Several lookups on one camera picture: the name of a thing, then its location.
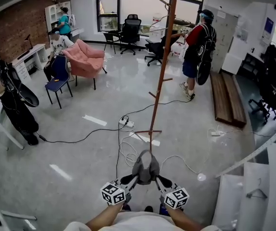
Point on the person's right forearm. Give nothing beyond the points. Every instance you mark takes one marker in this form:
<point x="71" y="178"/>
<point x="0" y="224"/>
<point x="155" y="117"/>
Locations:
<point x="178" y="218"/>

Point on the white arched cabinet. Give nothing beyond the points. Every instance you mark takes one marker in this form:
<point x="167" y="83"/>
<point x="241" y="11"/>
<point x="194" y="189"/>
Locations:
<point x="53" y="13"/>

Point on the person's dark shoe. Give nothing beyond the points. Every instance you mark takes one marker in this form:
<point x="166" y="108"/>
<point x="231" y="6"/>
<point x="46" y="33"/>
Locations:
<point x="126" y="207"/>
<point x="148" y="209"/>

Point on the pink armchair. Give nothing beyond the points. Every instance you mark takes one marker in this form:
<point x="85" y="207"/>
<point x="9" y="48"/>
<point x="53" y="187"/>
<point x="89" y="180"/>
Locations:
<point x="86" y="60"/>

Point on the grey metal bar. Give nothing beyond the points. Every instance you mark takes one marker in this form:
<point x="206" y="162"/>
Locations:
<point x="253" y="153"/>

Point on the grey cap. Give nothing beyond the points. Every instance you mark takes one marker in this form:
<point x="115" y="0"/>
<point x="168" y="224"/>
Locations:
<point x="145" y="174"/>

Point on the wooden platform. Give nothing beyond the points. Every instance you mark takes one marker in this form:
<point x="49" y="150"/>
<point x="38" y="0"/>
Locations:
<point x="227" y="97"/>

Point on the white power strip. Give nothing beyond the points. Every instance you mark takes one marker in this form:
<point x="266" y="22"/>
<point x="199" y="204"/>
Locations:
<point x="126" y="123"/>
<point x="217" y="133"/>

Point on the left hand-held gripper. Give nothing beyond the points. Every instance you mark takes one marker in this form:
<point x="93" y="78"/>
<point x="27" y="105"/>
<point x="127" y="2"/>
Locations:
<point x="112" y="194"/>

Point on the person's left forearm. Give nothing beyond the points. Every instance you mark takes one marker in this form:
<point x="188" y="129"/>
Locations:
<point x="104" y="216"/>

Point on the white metal locker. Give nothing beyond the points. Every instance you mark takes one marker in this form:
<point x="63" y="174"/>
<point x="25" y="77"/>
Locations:
<point x="224" y="40"/>

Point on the white box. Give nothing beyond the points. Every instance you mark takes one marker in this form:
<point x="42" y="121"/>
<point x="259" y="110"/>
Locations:
<point x="0" y="221"/>

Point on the white desk with drawers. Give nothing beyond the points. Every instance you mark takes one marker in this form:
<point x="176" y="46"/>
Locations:
<point x="30" y="56"/>

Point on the group of black office chairs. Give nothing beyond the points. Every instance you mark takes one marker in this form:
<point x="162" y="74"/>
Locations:
<point x="273" y="80"/>

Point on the small black chair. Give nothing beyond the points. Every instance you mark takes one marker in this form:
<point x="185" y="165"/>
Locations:
<point x="110" y="37"/>

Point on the brown wooden coat rack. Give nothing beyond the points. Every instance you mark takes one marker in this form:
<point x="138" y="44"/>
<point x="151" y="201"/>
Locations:
<point x="160" y="80"/>

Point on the white bucket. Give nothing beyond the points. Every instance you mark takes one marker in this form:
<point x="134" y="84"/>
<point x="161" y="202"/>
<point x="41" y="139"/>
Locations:
<point x="157" y="19"/>

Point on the black desk lamp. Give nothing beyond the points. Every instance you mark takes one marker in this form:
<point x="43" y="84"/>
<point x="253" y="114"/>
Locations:
<point x="27" y="48"/>

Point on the blue chair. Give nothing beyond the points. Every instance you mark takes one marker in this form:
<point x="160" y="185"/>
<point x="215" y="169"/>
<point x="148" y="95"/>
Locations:
<point x="59" y="76"/>

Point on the blue poster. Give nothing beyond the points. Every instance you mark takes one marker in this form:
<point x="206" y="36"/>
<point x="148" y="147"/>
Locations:
<point x="269" y="26"/>

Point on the black mesh office chair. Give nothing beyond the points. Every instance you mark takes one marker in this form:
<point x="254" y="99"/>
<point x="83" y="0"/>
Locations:
<point x="130" y="29"/>

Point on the person's white shirt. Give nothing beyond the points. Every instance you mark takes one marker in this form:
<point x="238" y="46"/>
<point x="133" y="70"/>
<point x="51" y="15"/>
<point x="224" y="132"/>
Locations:
<point x="140" y="222"/>

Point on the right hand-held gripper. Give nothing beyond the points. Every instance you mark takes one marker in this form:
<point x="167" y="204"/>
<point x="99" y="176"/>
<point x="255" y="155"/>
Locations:
<point x="176" y="197"/>

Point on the black round bag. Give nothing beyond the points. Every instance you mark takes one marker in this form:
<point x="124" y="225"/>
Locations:
<point x="202" y="73"/>
<point x="29" y="96"/>

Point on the grey clothes hanger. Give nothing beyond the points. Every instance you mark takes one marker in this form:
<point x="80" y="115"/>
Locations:
<point x="257" y="194"/>

